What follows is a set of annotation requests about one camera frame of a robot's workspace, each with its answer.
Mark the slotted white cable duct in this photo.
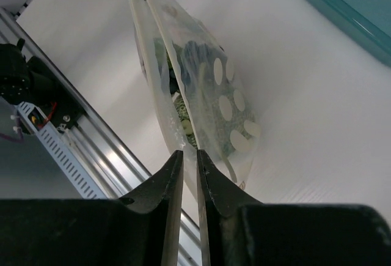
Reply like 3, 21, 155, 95
16, 102, 106, 199

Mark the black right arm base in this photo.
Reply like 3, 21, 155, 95
1, 39, 84, 133

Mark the teal plastic bin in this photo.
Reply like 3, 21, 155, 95
306, 0, 390, 67

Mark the aluminium front rail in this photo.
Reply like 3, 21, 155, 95
0, 7, 202, 266

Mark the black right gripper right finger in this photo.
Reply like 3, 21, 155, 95
197, 150, 390, 265

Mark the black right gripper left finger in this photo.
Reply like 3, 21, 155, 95
1, 151, 183, 265

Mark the clear zip top bag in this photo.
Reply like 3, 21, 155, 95
129, 0, 261, 193

